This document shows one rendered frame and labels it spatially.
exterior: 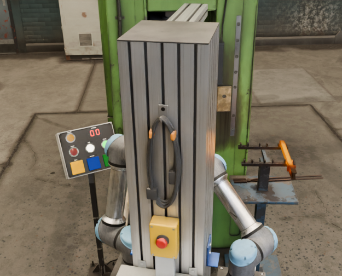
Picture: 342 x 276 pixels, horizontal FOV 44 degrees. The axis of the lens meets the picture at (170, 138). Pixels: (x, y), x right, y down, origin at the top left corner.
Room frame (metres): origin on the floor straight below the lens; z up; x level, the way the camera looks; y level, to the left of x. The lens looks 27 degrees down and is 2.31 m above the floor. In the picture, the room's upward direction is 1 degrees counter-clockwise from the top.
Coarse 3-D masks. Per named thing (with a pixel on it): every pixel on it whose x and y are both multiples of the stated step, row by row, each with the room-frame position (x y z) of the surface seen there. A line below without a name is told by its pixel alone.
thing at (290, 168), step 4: (280, 144) 2.39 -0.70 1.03; (284, 144) 2.37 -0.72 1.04; (284, 148) 2.31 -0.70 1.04; (284, 152) 2.27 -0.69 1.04; (288, 152) 2.26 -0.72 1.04; (284, 156) 2.25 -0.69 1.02; (288, 156) 2.22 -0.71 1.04; (288, 160) 2.17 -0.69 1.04; (288, 164) 2.12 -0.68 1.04; (292, 164) 2.12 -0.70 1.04; (288, 168) 2.09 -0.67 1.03; (292, 168) 2.06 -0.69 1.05; (292, 172) 2.02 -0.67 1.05; (296, 172) 2.02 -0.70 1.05; (292, 176) 2.02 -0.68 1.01
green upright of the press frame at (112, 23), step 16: (112, 0) 2.56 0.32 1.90; (128, 0) 2.57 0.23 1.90; (144, 0) 2.57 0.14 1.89; (112, 16) 2.56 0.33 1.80; (128, 16) 2.57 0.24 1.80; (144, 16) 2.57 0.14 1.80; (112, 32) 2.56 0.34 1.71; (112, 48) 2.56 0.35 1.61; (112, 64) 2.56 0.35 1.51; (112, 80) 2.56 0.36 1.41; (112, 96) 2.57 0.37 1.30
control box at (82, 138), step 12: (72, 132) 2.28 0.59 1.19; (84, 132) 2.31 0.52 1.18; (108, 132) 2.35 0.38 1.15; (60, 144) 2.22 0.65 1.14; (72, 144) 2.24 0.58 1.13; (84, 144) 2.27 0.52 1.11; (96, 144) 2.29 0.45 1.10; (72, 156) 2.20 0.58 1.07; (84, 156) 2.23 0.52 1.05; (96, 156) 2.26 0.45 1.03; (84, 168) 2.19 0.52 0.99; (108, 168) 2.24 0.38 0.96
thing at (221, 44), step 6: (222, 24) 2.56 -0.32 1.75; (222, 30) 2.56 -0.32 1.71; (222, 36) 2.56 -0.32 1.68; (222, 42) 2.56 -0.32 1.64; (222, 48) 2.54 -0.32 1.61; (222, 54) 2.54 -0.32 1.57; (222, 60) 2.54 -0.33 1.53; (222, 66) 2.54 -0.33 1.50; (222, 72) 2.54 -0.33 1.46; (222, 78) 2.54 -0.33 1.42
